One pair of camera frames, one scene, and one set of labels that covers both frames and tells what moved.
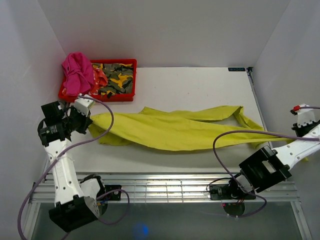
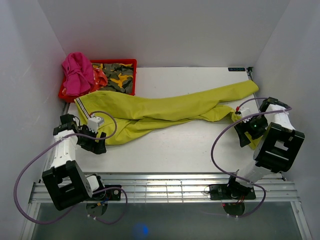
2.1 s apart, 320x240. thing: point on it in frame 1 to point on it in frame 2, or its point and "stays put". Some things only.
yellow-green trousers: x=211 y=128 to x=121 y=116
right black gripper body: x=302 y=131 to x=256 y=127
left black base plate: x=113 y=196 stays put
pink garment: x=79 y=73 stays put
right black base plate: x=223 y=191 stays put
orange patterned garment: x=100 y=80 stays put
